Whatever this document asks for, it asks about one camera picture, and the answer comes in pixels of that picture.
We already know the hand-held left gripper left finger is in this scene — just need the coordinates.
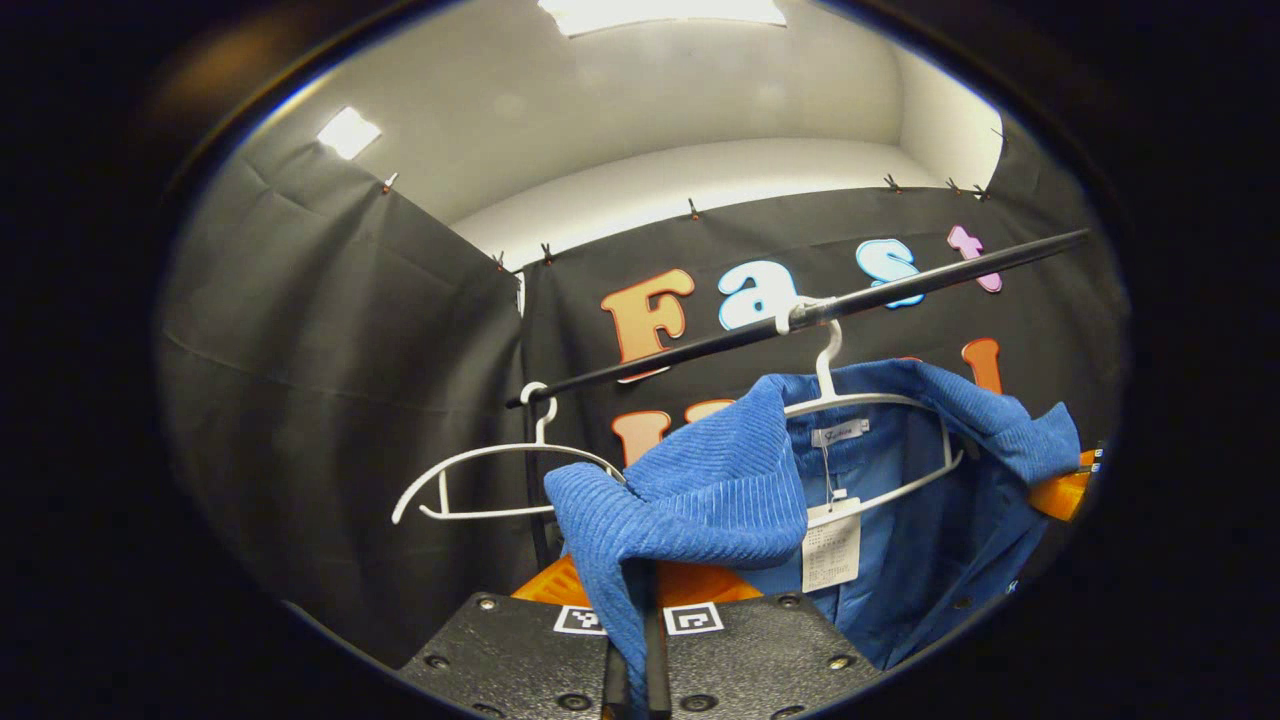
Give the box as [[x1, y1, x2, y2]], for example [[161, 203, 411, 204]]
[[398, 555, 633, 720]]

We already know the white plastic hanger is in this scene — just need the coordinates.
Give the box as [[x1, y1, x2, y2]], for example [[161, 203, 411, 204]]
[[775, 297, 966, 521], [390, 382, 626, 526]]

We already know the blue corduroy jacket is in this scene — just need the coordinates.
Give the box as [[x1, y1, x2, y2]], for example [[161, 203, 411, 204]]
[[543, 358, 1083, 720]]

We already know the row of black cloth clips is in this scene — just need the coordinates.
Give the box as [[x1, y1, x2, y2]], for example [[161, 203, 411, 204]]
[[382, 125, 1006, 271]]

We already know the ceiling light panel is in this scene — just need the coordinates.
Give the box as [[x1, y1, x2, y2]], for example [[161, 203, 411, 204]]
[[316, 106, 383, 161], [538, 0, 788, 39]]

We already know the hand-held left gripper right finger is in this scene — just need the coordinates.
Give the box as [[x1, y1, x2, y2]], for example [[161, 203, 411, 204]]
[[645, 560, 881, 720]]

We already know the black clothes rack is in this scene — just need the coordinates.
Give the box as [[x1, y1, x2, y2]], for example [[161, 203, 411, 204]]
[[505, 228, 1093, 576]]

